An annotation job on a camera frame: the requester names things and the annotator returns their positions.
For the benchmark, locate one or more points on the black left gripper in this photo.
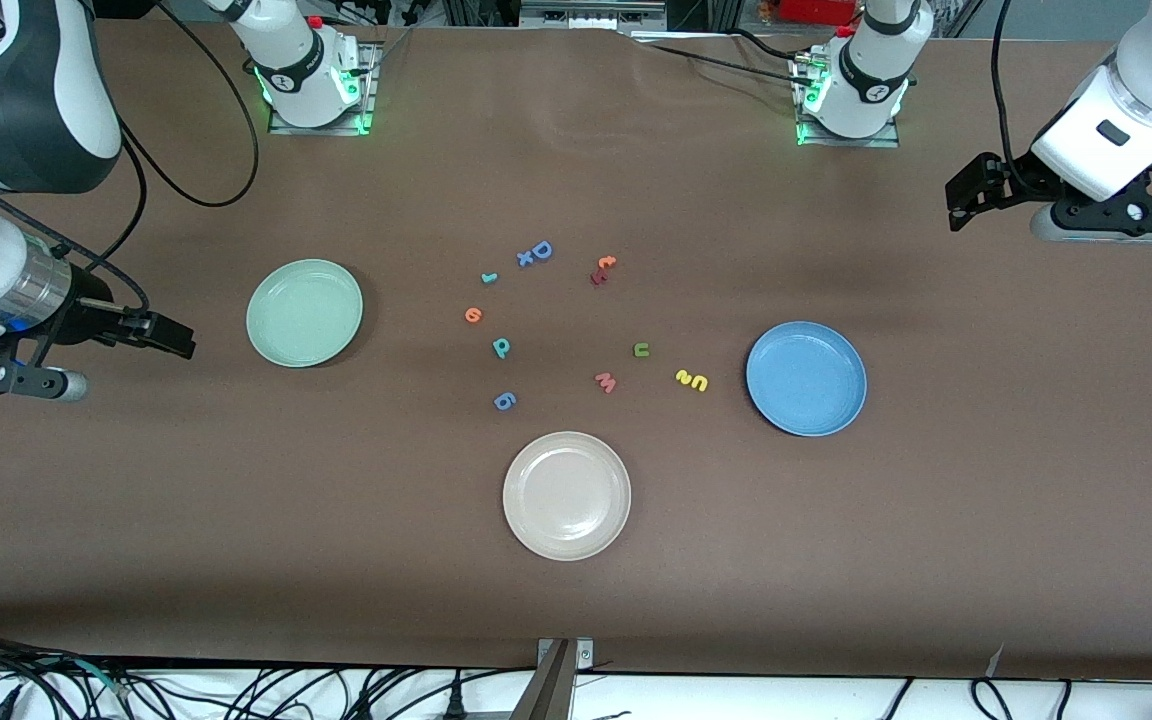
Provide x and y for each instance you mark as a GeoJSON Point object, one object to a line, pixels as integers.
{"type": "Point", "coordinates": [1015, 180]}

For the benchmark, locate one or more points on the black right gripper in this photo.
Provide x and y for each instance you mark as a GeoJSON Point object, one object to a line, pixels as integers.
{"type": "Point", "coordinates": [96, 309]}

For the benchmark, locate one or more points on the yellow foam letter u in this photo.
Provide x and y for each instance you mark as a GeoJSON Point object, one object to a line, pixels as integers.
{"type": "Point", "coordinates": [700, 377]}

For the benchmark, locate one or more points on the teal foam letter P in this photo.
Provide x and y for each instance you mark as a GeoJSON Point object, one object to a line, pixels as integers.
{"type": "Point", "coordinates": [499, 353]}

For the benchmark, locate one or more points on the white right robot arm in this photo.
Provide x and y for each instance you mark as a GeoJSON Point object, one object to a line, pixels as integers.
{"type": "Point", "coordinates": [26, 100]}

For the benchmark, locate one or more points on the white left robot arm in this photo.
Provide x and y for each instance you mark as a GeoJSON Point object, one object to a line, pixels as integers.
{"type": "Point", "coordinates": [1151, 60]}

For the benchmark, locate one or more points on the pale green round plate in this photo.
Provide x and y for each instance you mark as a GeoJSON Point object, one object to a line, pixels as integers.
{"type": "Point", "coordinates": [304, 313]}

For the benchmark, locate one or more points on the red box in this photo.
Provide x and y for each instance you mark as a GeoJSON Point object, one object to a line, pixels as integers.
{"type": "Point", "coordinates": [816, 10]}

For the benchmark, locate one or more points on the blue round plate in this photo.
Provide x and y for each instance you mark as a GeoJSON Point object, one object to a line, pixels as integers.
{"type": "Point", "coordinates": [806, 378]}

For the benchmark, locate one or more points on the blue foam digit 6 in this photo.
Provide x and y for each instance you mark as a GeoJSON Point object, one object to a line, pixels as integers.
{"type": "Point", "coordinates": [512, 398]}

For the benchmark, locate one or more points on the blue foam letter D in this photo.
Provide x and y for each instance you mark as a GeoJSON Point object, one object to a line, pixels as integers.
{"type": "Point", "coordinates": [535, 251]}

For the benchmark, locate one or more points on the grey power strip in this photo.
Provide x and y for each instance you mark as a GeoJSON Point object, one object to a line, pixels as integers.
{"type": "Point", "coordinates": [591, 15]}

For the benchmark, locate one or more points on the pink foam letter w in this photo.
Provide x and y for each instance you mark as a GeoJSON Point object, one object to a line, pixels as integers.
{"type": "Point", "coordinates": [605, 384]}

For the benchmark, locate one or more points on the cream round plate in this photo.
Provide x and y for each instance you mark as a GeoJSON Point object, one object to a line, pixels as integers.
{"type": "Point", "coordinates": [566, 495]}

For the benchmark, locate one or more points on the white paper tag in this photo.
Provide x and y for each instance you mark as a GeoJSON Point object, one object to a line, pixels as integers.
{"type": "Point", "coordinates": [994, 662]}

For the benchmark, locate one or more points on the black power plug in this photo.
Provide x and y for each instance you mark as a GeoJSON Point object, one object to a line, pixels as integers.
{"type": "Point", "coordinates": [455, 705]}

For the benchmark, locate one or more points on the aluminium profile beam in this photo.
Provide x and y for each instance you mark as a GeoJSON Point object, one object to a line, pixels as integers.
{"type": "Point", "coordinates": [544, 690]}

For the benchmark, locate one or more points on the metal left arm base mount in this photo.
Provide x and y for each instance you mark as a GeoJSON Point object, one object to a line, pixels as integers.
{"type": "Point", "coordinates": [836, 143]}

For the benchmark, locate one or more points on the metal right arm base mount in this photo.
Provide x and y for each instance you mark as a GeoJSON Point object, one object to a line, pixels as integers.
{"type": "Point", "coordinates": [368, 90]}

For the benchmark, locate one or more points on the silver angle bracket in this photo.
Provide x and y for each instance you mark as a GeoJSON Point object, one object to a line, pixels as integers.
{"type": "Point", "coordinates": [584, 652]}

